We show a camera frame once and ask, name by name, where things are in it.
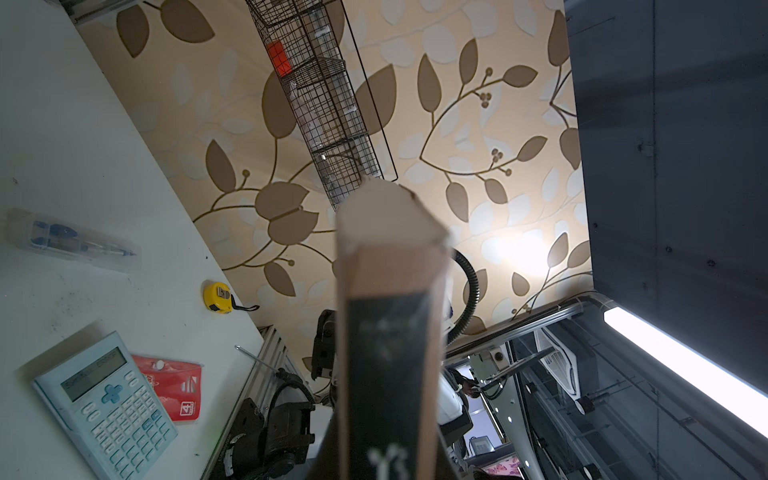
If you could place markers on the brown cover book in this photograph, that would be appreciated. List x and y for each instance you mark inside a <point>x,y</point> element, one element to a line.
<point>393,256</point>

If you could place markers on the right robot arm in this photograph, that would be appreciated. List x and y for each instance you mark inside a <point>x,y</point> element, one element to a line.
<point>395,388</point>

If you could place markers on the yellow tape measure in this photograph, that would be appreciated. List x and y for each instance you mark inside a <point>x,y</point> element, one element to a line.
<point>219,298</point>

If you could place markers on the red object in basket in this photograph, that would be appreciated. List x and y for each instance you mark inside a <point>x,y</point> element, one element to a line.
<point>279,58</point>

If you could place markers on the red packet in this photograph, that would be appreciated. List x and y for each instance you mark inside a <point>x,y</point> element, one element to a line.
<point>177,384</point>

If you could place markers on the clear pen case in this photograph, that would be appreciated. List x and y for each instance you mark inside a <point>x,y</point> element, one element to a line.
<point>49,236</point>

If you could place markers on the black handled screwdriver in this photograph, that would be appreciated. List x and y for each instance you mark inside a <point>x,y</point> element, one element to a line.
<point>262,383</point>

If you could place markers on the right wire basket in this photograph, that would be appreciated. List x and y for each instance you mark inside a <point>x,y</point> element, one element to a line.
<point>337,120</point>

